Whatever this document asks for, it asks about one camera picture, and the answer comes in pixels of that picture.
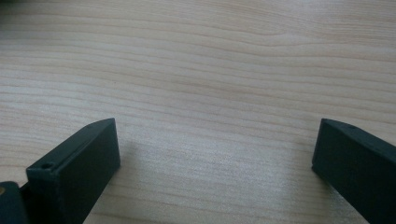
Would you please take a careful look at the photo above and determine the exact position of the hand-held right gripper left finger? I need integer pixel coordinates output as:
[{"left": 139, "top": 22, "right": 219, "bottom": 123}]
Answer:
[{"left": 25, "top": 118, "right": 121, "bottom": 224}]

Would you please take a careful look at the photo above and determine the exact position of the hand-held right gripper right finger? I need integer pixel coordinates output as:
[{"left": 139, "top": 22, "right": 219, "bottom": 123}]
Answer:
[{"left": 311, "top": 118, "right": 396, "bottom": 224}]

